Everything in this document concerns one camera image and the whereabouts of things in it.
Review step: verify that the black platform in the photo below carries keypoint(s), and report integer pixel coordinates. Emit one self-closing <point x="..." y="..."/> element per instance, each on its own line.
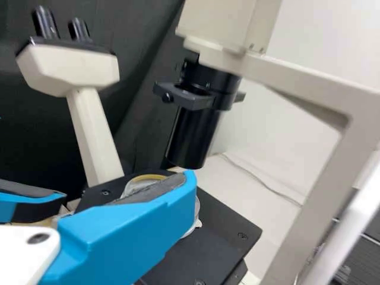
<point x="365" y="261"/>

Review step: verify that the white pipette stand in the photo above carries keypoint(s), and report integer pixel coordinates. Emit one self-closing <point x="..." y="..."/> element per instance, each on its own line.
<point x="359" y="207"/>

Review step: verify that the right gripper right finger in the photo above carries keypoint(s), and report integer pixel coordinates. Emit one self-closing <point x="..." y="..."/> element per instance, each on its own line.
<point x="127" y="237"/>

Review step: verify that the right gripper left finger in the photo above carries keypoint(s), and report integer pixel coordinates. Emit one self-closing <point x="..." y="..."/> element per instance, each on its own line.
<point x="26" y="199"/>

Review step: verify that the petri dish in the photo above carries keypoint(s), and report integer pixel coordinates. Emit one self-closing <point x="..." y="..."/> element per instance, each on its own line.
<point x="139" y="185"/>

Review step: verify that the cream microscope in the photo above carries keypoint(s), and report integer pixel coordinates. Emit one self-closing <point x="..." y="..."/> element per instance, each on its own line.
<point x="89" y="142"/>

